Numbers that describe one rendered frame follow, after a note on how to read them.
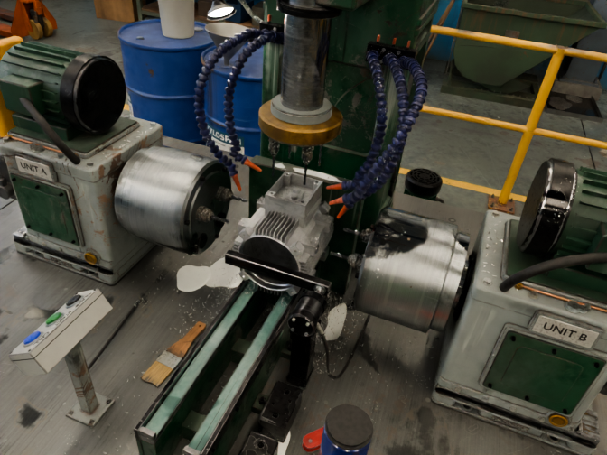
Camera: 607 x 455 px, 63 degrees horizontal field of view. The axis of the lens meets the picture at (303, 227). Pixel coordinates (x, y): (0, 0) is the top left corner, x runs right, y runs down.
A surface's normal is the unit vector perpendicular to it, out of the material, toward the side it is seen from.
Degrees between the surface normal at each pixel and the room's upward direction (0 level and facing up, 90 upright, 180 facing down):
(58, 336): 58
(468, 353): 90
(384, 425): 0
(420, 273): 51
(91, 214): 90
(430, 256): 36
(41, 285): 0
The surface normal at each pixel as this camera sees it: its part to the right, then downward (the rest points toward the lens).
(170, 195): -0.23, -0.09
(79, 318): 0.83, -0.19
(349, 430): 0.07, -0.80
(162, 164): -0.03, -0.61
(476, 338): -0.36, 0.53
